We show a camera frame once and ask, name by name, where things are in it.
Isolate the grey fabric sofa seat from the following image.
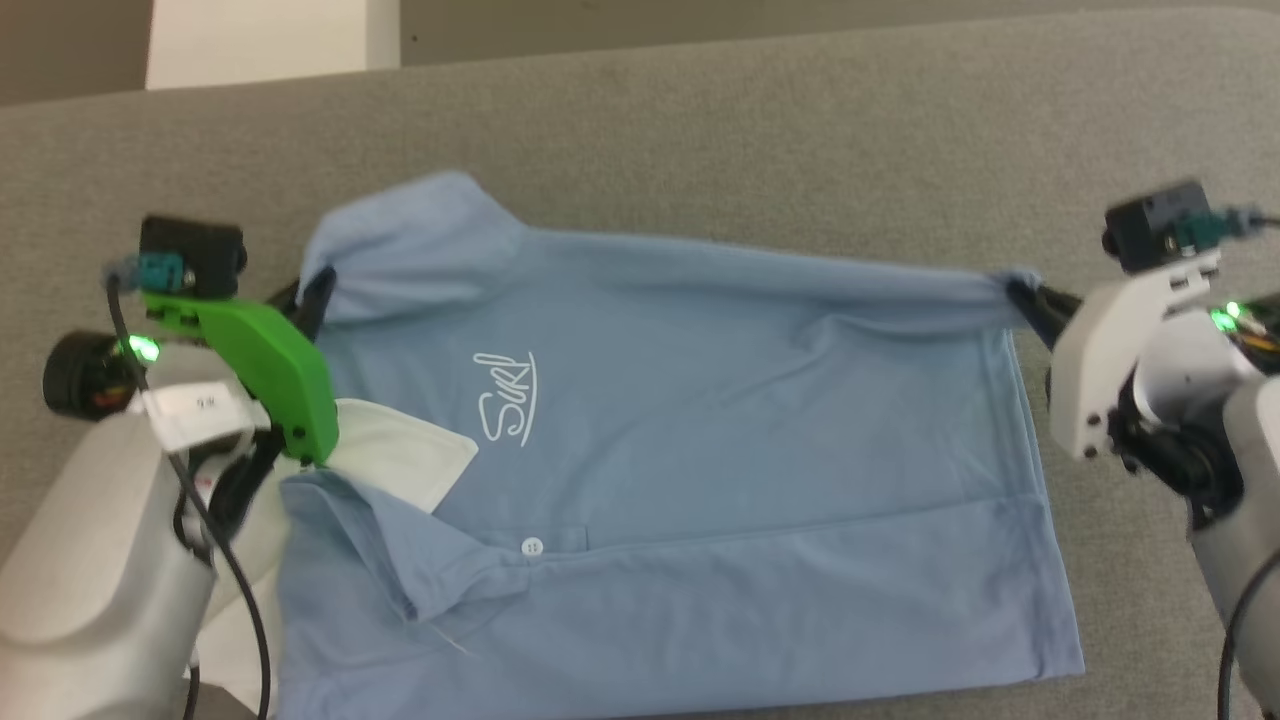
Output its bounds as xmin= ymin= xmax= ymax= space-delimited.
xmin=0 ymin=5 xmax=1280 ymax=720

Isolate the white box cabinet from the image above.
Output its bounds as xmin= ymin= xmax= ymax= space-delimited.
xmin=144 ymin=0 xmax=403 ymax=92

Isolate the white folded garment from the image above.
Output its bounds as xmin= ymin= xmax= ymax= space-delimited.
xmin=192 ymin=397 xmax=480 ymax=706

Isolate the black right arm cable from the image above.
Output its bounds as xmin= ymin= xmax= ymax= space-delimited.
xmin=1175 ymin=203 xmax=1280 ymax=720

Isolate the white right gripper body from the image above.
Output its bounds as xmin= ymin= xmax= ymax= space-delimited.
xmin=1047 ymin=250 xmax=1223 ymax=462

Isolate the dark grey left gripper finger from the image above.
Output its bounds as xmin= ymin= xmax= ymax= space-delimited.
xmin=266 ymin=264 xmax=339 ymax=343
xmin=204 ymin=434 xmax=287 ymax=543

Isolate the light blue polo shirt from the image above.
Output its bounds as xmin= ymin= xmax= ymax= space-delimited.
xmin=274 ymin=169 xmax=1088 ymax=720

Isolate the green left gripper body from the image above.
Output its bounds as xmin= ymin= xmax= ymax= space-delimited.
xmin=41 ymin=290 xmax=342 ymax=468

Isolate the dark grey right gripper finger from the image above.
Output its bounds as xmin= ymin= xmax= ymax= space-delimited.
xmin=1005 ymin=275 xmax=1084 ymax=353

